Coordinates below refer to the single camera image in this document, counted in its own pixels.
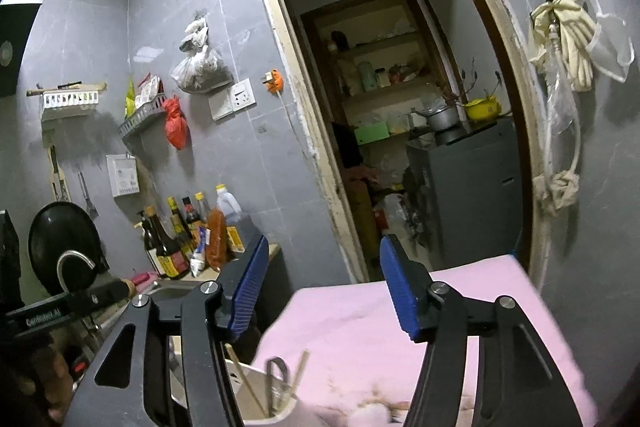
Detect black wok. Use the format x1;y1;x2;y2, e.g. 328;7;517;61
27;201;109;296

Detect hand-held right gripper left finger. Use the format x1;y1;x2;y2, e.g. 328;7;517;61
75;234;271;427

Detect knotted cream rag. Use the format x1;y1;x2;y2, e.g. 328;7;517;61
531;170;582;219

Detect black range hood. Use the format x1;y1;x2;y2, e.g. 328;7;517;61
0;3;42;98

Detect white wall basket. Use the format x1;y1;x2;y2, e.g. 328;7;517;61
41;90;101;111

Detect white wall box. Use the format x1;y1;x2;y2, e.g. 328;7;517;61
105;154;141;198

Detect orange seasoning pouch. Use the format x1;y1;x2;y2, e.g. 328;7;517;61
205;208;229;271

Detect red plastic bag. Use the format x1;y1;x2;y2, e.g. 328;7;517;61
162;95;190;152

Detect cream rubber gloves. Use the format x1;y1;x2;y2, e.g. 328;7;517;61
528;0;599;92

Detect white wall socket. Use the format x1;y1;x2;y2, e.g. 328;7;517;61
208;78;259;122

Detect wooden chopstick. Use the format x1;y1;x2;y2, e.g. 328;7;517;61
281;350;310;408
226;345;268;418

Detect brown gas cylinder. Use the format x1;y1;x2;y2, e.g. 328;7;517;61
346;178;382;259

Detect white plastic bag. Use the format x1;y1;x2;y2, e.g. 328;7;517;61
381;193;409;234

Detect metal faucet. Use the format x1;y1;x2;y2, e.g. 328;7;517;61
55;249;99;294

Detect pink floral tablecloth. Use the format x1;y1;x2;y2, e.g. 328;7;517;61
249;253;599;427

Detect bunch of seasoning packets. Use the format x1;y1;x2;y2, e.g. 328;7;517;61
124;73;166;118

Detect worn white door frame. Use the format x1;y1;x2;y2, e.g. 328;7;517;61
243;0;549;289

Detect clear hanging plastic bag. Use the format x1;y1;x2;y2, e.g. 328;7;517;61
169;13;235;94

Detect person's left hand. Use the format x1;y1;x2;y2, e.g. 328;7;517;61
0;342;78;427

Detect metal spatula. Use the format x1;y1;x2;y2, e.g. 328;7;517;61
75;170;99;219

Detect wooden-handled kitchen tool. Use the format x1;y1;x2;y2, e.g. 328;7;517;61
45;144;71;204

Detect white plastic utensil holder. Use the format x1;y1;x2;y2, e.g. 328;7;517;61
167;337;313;427

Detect grey plastic container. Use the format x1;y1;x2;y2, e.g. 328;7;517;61
227;213;262;254

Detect wooden shelf unit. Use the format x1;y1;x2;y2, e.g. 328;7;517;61
299;0;453;168

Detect grey metal wall rack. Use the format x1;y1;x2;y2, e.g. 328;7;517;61
118;94;169;141

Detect white plastic jug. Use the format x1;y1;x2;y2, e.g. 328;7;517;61
214;184;244;226

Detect white hose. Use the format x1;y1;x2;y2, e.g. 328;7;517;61
541;56;582;188

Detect grey cabinet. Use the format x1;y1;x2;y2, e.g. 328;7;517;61
405;116;519;271

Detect wooden rolling pin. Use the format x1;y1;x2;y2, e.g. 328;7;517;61
25;80;109;98

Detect row of sauce bottles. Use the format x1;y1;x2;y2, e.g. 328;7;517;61
134;191;212;281

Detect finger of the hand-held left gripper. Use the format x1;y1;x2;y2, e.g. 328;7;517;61
62;279;133;312

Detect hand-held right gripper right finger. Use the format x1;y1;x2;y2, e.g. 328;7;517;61
379;234;583;427

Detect green box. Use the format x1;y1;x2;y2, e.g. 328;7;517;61
353;120;391;147

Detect yellow bowl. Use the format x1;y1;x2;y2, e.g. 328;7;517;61
461;95;503;122

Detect orange wall hook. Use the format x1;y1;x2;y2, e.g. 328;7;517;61
263;67;285;96

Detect metal cooking pot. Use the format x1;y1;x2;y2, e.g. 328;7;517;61
411;103;461;132

